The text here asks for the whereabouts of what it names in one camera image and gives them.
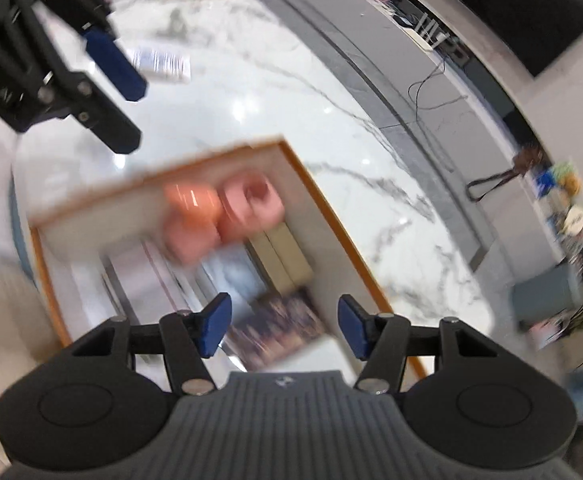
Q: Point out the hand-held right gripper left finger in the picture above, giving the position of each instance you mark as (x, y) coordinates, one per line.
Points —
(216, 325)

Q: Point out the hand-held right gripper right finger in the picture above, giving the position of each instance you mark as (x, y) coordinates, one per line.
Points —
(351, 327)

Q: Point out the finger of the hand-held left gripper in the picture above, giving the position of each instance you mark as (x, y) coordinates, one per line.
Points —
(116, 65)
(106, 120)

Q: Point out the clear acrylic box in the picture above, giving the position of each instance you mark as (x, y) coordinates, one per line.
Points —
(231, 272)

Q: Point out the dark printed box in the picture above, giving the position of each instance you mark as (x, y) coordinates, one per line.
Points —
(276, 325)

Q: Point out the white box with orange rim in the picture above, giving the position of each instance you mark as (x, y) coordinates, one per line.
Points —
(316, 230)

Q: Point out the white printed leaflet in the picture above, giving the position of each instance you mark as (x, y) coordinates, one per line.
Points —
(164, 62)

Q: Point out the beige cardboard box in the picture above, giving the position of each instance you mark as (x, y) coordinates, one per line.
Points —
(271, 265)
(294, 255)

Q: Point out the white flat box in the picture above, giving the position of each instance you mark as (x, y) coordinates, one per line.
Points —
(146, 275)

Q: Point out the orange plastic toy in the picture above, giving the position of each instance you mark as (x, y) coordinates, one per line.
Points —
(189, 242)

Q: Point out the pastel woven bag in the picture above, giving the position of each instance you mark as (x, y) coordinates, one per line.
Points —
(546, 330)

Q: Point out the grey trash bin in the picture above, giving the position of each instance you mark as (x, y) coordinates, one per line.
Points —
(546, 295)

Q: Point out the person's beige clothing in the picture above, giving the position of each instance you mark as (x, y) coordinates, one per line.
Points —
(1, 335)

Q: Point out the marble bench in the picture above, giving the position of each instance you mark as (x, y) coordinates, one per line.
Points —
(471, 110)

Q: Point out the pile of colourful packets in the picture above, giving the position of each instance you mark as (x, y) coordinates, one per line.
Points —
(551, 180)

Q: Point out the black television screen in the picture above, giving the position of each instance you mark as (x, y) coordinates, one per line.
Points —
(496, 0)

